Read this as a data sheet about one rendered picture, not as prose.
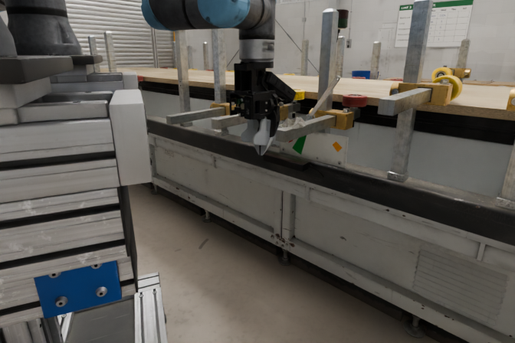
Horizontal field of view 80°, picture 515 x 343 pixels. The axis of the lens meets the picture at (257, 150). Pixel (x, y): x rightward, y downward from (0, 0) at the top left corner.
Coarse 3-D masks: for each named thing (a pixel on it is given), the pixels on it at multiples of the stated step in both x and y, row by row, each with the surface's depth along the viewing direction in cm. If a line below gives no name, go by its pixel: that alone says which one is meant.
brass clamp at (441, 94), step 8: (392, 88) 81; (400, 88) 80; (408, 88) 79; (416, 88) 77; (432, 88) 75; (440, 88) 74; (448, 88) 73; (432, 96) 75; (440, 96) 74; (448, 96) 75; (432, 104) 76; (440, 104) 75
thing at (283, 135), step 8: (312, 120) 87; (320, 120) 88; (328, 120) 91; (280, 128) 78; (288, 128) 78; (304, 128) 82; (312, 128) 85; (320, 128) 88; (280, 136) 77; (288, 136) 77; (296, 136) 80
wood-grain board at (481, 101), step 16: (144, 80) 202; (160, 80) 190; (176, 80) 178; (192, 80) 170; (208, 80) 170; (288, 80) 170; (304, 80) 170; (352, 80) 170; (368, 80) 170; (384, 80) 170; (304, 96) 123; (336, 96) 114; (368, 96) 106; (384, 96) 106; (464, 96) 106; (480, 96) 106; (496, 96) 106; (448, 112) 91; (464, 112) 88; (480, 112) 86; (496, 112) 83; (512, 112) 81
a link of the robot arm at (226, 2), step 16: (192, 0) 53; (208, 0) 49; (224, 0) 48; (240, 0) 49; (256, 0) 54; (192, 16) 54; (208, 16) 50; (224, 16) 49; (240, 16) 51; (256, 16) 55
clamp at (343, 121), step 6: (312, 108) 101; (318, 114) 98; (324, 114) 96; (330, 114) 95; (336, 114) 94; (342, 114) 92; (348, 114) 92; (336, 120) 94; (342, 120) 93; (348, 120) 93; (336, 126) 95; (342, 126) 93; (348, 126) 94
